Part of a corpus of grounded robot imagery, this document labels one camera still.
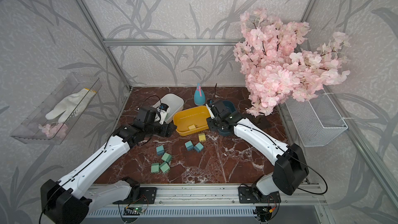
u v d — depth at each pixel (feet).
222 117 1.99
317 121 1.94
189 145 2.91
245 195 2.41
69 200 1.21
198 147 2.86
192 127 3.16
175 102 3.49
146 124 1.93
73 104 2.24
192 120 3.45
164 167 2.65
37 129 1.96
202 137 3.02
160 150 2.84
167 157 2.77
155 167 2.66
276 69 1.64
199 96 3.51
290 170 1.35
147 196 2.39
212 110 2.08
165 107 2.27
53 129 1.96
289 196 1.40
